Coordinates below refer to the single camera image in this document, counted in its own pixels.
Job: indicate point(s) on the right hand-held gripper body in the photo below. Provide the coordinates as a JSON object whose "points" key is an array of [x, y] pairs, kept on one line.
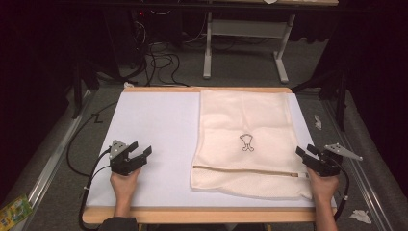
{"points": [[327, 163]]}

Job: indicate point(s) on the person's right hand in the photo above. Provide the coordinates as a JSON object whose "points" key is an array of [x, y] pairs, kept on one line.
{"points": [[324, 187]]}

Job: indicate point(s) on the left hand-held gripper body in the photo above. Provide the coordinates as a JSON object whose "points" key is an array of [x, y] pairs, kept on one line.
{"points": [[119, 160]]}

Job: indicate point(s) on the person's left hand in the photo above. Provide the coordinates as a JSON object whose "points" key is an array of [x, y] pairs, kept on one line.
{"points": [[124, 187]]}

